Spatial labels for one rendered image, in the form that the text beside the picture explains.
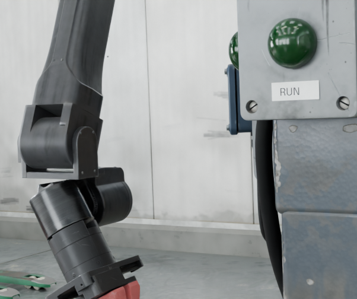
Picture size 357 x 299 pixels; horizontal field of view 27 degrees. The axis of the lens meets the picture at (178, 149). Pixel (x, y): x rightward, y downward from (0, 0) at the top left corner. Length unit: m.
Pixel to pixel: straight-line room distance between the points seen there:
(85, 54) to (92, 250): 0.21
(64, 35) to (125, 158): 6.08
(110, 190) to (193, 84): 5.64
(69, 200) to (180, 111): 5.76
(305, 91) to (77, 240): 0.41
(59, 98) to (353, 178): 0.41
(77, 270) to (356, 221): 0.38
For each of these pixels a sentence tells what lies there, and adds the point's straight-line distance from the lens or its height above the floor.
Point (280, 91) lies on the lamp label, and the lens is 0.45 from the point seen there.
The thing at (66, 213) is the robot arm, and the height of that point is 1.14.
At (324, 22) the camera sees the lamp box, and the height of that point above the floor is 1.30.
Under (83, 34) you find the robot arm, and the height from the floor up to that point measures 1.34.
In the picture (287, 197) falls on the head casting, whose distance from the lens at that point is 0.51.
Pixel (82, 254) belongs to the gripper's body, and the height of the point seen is 1.10.
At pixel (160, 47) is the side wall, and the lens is 6.68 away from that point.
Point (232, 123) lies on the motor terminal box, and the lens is 0.96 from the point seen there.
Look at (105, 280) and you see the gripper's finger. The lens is 0.78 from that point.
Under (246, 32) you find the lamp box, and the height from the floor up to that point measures 1.29.
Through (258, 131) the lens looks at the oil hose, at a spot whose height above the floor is 1.23.
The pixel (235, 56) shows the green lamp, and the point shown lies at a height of 1.28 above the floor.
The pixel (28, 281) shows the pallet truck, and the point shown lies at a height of 0.07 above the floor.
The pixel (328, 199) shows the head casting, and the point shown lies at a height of 1.19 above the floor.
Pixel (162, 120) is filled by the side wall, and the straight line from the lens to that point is 6.66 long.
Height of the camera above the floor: 1.25
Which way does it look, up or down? 3 degrees down
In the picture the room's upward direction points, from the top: 2 degrees counter-clockwise
